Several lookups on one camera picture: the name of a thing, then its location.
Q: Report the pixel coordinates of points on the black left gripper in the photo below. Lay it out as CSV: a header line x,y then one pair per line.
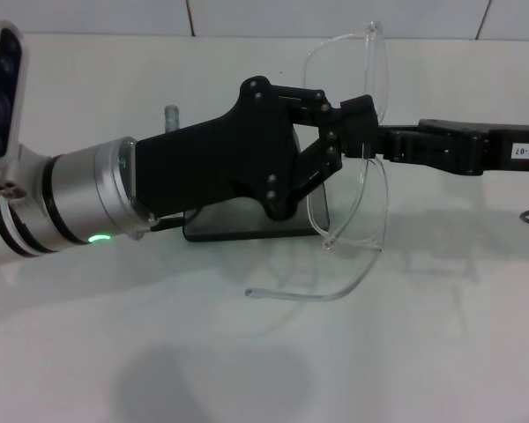
x,y
211,163

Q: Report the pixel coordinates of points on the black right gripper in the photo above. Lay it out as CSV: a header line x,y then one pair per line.
x,y
476,147

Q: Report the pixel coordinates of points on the clear white glasses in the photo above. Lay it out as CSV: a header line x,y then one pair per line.
x,y
377,66

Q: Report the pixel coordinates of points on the black glasses case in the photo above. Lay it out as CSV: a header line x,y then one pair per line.
x,y
247,224

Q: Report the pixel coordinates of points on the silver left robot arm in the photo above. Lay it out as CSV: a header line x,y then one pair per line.
x,y
70,194

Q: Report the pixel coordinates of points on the left gripper metal connector plug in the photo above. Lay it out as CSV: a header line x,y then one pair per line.
x,y
172,118

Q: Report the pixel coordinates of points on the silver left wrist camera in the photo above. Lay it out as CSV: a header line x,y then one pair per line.
x,y
2,88

